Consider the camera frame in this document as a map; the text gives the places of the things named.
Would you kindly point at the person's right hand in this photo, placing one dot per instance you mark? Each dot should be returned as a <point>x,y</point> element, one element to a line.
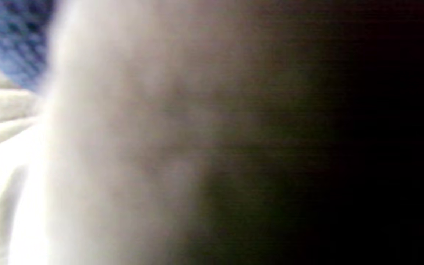
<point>9,36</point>

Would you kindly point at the brown pillow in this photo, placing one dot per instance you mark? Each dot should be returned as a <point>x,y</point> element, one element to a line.
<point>197,129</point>

